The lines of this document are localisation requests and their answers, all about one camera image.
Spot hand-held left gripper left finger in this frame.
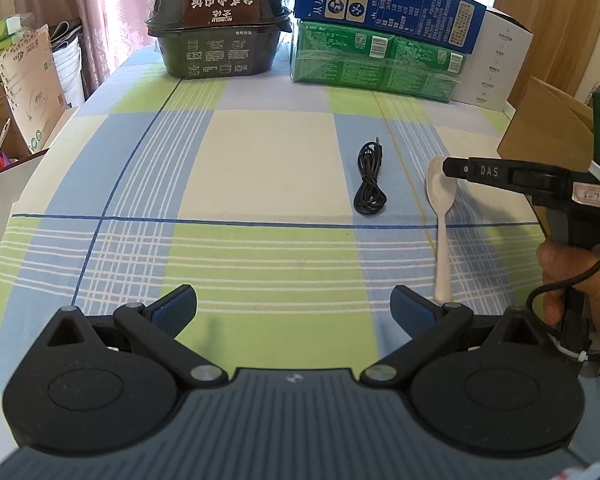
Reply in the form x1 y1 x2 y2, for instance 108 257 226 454
27 284 228 391

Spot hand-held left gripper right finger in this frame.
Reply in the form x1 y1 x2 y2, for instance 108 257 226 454
360 285 561 391

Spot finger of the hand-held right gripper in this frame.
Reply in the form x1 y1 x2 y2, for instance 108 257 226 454
442 156 473 180

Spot brown cardboard box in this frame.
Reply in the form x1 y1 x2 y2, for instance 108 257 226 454
496 76 598 181

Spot white plastic spoon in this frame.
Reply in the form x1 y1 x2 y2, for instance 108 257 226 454
426 156 460 305

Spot checkered cloth desktop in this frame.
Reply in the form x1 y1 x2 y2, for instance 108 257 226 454
0 42 581 411

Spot green tissue pack bundle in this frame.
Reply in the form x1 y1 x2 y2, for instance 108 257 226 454
289 20 467 104

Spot blue milk carton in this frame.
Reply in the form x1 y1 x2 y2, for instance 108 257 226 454
293 0 487 56

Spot wooden cabinet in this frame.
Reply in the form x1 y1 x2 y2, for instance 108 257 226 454
492 0 600 96

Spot white tray box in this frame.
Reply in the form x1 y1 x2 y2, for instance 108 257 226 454
0 150 51 281

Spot printed paper carton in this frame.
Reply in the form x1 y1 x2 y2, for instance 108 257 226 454
0 24 66 156

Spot white paper bags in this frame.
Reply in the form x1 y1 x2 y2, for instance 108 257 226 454
50 19 86 108

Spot black instant food bowl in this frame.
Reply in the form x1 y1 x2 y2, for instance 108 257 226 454
145 0 293 81

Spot pink curtain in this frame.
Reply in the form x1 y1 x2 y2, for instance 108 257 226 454
15 0 186 96

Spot small green tissue packs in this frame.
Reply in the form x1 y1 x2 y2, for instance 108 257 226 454
0 16 36 61

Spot black audio cable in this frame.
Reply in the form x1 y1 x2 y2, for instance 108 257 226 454
354 135 388 216

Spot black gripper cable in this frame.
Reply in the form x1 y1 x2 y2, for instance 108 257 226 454
525 245 600 358

